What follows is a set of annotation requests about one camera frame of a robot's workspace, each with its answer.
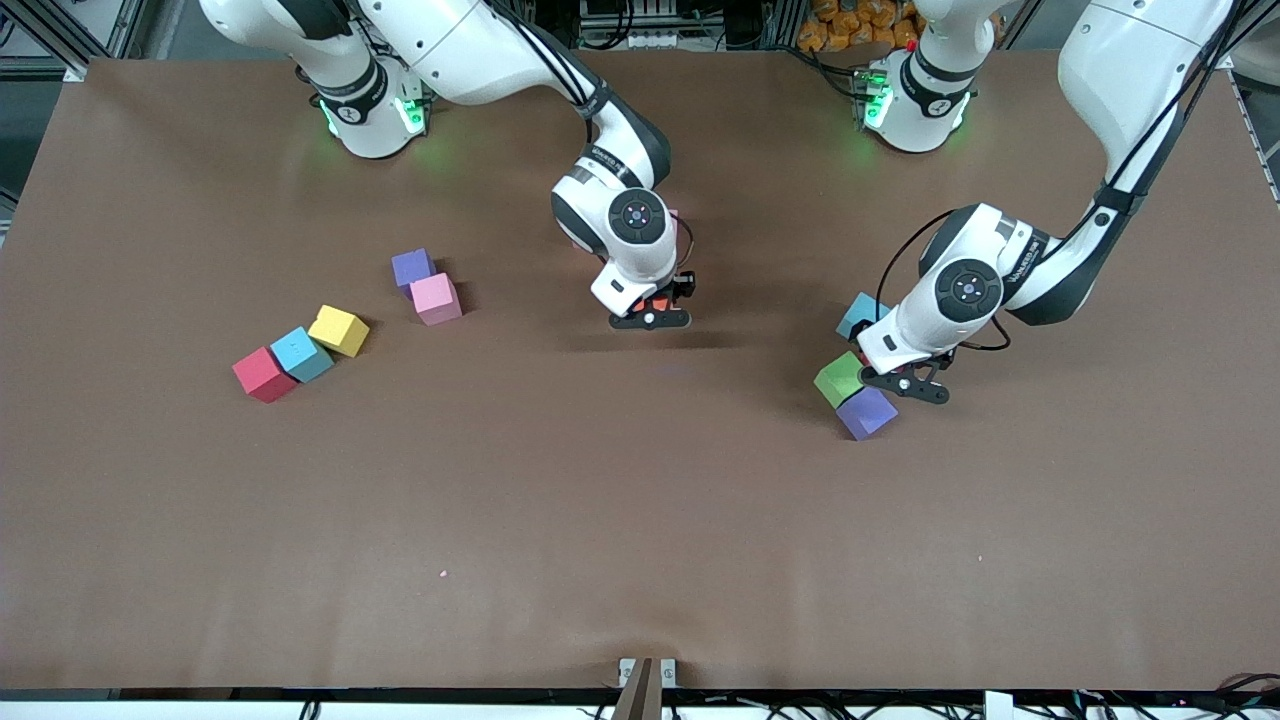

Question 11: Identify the bag of orange items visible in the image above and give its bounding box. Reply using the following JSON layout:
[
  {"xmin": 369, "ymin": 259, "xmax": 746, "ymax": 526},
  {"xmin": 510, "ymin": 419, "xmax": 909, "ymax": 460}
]
[{"xmin": 797, "ymin": 0, "xmax": 923, "ymax": 51}]

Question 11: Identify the purple foam cube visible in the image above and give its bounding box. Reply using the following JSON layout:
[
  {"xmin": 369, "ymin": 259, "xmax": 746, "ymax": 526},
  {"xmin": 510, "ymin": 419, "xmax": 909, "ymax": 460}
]
[
  {"xmin": 393, "ymin": 247, "xmax": 439, "ymax": 293},
  {"xmin": 836, "ymin": 385, "xmax": 899, "ymax": 442}
]

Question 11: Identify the black floor cable bundle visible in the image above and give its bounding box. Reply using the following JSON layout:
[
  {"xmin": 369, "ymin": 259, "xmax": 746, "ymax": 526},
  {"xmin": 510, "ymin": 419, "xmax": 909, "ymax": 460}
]
[{"xmin": 1070, "ymin": 672, "xmax": 1280, "ymax": 719}]

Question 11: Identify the green foam cube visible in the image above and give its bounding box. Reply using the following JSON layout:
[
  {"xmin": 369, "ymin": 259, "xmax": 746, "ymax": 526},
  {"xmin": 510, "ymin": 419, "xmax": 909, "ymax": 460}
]
[{"xmin": 813, "ymin": 350, "xmax": 867, "ymax": 409}]

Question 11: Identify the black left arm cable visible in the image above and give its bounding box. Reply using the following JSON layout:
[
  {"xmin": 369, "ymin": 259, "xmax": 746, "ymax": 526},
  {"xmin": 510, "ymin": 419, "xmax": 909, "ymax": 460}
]
[{"xmin": 873, "ymin": 207, "xmax": 1013, "ymax": 353}]

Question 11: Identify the cyan foam cube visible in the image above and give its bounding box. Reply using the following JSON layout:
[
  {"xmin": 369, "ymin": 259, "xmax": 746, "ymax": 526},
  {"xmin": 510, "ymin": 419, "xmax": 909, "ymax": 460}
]
[
  {"xmin": 836, "ymin": 292, "xmax": 883, "ymax": 341},
  {"xmin": 270, "ymin": 326, "xmax": 336, "ymax": 384}
]

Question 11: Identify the silver mount bracket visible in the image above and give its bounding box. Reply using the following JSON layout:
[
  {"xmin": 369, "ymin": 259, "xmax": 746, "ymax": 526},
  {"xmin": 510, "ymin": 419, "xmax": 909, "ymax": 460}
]
[{"xmin": 612, "ymin": 656, "xmax": 678, "ymax": 720}]

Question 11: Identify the yellow foam cube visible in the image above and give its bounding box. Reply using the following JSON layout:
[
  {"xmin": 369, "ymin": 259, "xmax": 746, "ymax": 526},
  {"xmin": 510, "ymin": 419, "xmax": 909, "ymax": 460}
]
[{"xmin": 307, "ymin": 304, "xmax": 371, "ymax": 359}]

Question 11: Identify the red foam cube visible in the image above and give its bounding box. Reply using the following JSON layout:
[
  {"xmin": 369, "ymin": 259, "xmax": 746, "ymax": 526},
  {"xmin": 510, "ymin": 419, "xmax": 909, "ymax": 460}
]
[{"xmin": 233, "ymin": 346, "xmax": 299, "ymax": 404}]

